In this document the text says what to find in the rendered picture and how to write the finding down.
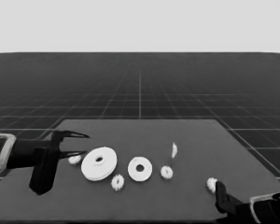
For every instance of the small white T-shaped piece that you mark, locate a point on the small white T-shaped piece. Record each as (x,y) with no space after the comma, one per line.
(174,151)

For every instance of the white round carrier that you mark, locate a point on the white round carrier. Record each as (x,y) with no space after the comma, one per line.
(132,170)

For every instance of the large thick white disc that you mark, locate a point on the large thick white disc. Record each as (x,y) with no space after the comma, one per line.
(91,169)

